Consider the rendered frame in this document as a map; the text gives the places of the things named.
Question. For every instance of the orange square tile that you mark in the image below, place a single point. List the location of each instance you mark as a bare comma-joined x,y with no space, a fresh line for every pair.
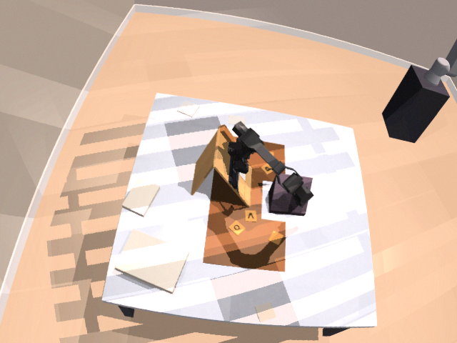
237,228
275,238

